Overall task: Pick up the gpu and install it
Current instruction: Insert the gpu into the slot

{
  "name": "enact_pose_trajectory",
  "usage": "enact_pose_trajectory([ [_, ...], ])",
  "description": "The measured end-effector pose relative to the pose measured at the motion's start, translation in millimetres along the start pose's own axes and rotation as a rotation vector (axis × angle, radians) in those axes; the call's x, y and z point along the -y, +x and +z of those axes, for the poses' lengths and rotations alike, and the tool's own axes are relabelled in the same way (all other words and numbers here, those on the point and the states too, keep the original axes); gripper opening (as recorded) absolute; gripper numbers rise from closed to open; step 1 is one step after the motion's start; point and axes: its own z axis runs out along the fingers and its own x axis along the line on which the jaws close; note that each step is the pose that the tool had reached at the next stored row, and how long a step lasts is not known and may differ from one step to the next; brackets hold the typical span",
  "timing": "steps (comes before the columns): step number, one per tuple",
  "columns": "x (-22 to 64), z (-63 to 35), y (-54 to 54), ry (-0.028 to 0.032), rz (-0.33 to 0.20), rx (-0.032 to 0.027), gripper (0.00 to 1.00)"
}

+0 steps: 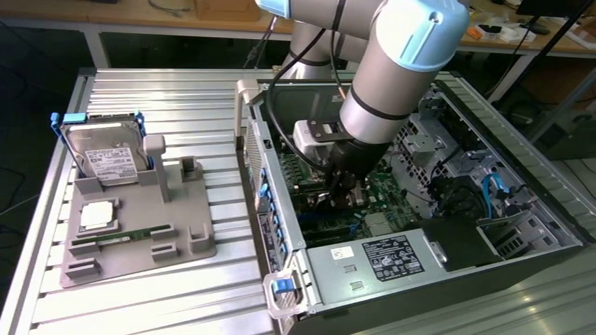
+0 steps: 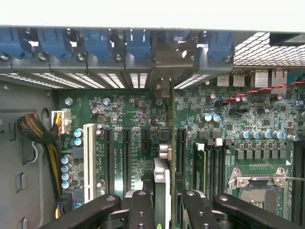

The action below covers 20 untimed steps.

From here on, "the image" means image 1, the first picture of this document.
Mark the open black PC case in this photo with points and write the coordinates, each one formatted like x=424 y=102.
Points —
x=512 y=286

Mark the green RAM stick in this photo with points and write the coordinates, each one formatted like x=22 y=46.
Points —
x=123 y=235

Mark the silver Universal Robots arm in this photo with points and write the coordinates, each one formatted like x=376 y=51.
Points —
x=396 y=87

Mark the metal disk bay cage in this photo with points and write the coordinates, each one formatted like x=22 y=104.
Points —
x=428 y=153

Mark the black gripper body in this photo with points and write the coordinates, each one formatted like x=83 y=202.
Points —
x=356 y=160

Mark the silver CPU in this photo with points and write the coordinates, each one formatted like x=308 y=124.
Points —
x=98 y=214

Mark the grey power supply unit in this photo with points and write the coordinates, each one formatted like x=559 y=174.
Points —
x=344 y=279

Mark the green motherboard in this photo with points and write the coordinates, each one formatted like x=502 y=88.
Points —
x=387 y=195

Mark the hard disk with blue caddy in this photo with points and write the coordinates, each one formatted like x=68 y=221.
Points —
x=112 y=157

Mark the orange white box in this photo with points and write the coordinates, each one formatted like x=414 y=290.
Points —
x=498 y=31

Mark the silver chipset heatsink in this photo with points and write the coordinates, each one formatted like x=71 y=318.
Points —
x=379 y=223

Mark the black equipment box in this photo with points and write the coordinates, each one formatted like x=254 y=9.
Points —
x=568 y=139

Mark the wooden desk white frame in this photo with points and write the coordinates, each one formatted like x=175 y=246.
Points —
x=572 y=43
x=116 y=17

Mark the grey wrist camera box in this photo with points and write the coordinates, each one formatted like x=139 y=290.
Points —
x=307 y=139

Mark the black fan shroud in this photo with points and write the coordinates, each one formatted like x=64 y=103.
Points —
x=460 y=240

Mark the grey parts rack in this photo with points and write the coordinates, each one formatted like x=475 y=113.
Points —
x=139 y=254

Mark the black monitor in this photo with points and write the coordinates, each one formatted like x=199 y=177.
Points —
x=550 y=7

